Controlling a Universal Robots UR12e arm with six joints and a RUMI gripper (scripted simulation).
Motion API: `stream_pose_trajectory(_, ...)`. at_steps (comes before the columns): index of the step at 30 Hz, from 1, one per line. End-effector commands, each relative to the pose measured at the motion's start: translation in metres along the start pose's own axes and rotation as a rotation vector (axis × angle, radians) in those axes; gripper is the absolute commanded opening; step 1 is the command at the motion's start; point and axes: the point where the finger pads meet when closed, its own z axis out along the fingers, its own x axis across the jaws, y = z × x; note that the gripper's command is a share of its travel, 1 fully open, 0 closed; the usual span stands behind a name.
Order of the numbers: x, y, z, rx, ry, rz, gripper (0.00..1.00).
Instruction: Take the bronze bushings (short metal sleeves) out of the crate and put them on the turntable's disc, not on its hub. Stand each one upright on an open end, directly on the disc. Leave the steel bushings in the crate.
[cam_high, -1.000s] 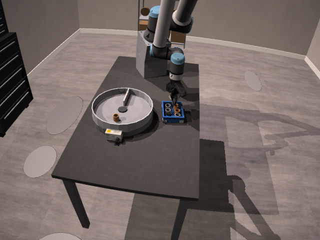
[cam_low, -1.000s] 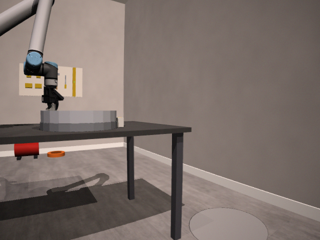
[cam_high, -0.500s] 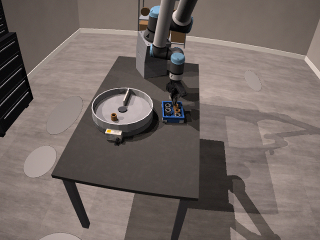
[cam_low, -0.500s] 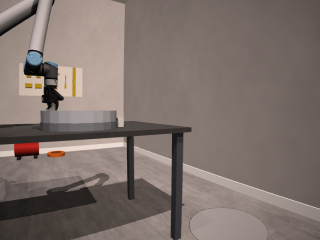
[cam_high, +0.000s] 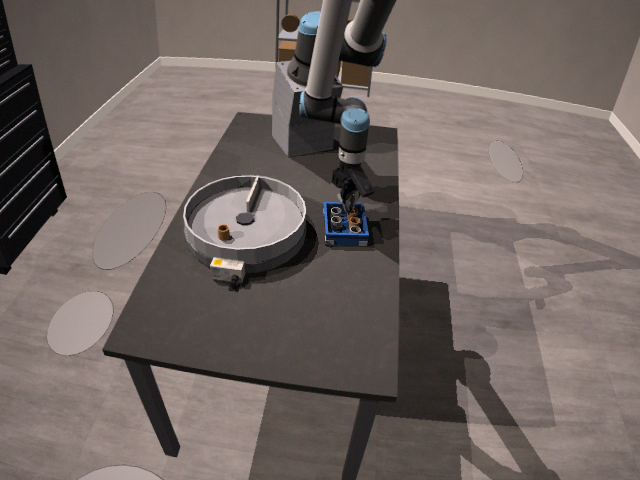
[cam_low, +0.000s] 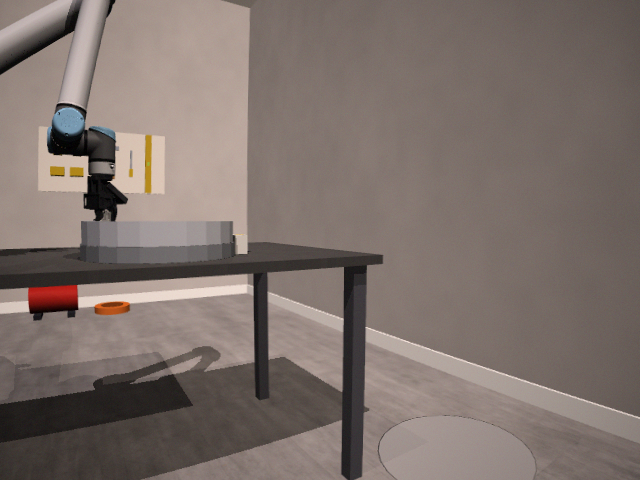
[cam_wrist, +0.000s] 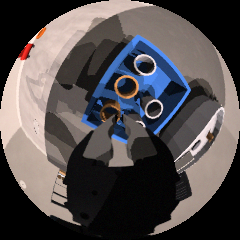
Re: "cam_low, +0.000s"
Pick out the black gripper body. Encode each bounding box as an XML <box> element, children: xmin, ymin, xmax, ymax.
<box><xmin>84</xmin><ymin>175</ymin><xmax>116</xmax><ymax>211</ymax></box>

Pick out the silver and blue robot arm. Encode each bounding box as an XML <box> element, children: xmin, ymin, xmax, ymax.
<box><xmin>0</xmin><ymin>0</ymin><xmax>116</xmax><ymax>176</ymax></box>

